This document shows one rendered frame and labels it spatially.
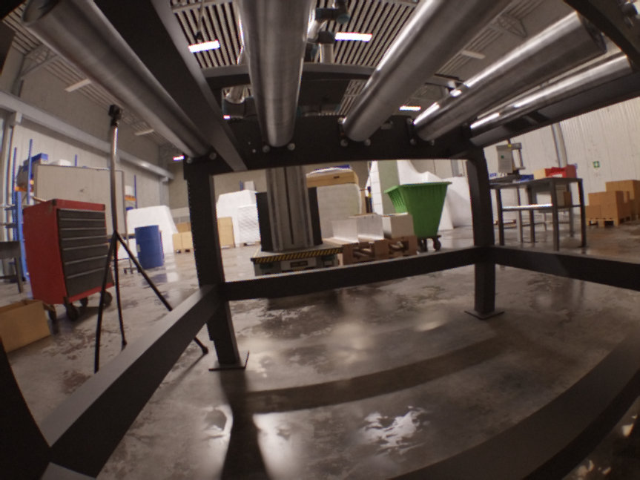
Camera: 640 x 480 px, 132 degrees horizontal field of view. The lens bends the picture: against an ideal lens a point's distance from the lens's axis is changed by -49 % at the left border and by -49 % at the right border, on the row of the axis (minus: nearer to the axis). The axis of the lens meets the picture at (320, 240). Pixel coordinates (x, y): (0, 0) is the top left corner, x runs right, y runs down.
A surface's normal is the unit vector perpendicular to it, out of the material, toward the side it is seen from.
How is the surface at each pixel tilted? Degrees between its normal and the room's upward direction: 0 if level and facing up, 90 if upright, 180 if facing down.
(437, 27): 138
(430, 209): 101
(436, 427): 0
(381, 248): 90
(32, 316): 90
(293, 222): 90
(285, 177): 90
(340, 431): 0
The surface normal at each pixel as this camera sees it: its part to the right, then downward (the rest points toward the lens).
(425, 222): 0.01, 0.25
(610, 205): -0.98, 0.11
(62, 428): -0.11, -0.99
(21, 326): 0.99, -0.11
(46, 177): 0.95, -0.08
